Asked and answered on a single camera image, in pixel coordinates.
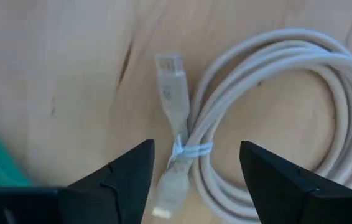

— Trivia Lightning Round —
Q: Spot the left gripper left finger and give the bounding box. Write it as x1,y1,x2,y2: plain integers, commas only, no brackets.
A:
57,139,155,224

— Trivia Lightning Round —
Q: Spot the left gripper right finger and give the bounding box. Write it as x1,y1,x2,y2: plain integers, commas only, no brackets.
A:
239,140,352,224

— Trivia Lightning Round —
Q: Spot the beige ethernet cable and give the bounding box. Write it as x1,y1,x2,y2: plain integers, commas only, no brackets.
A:
152,27,352,224

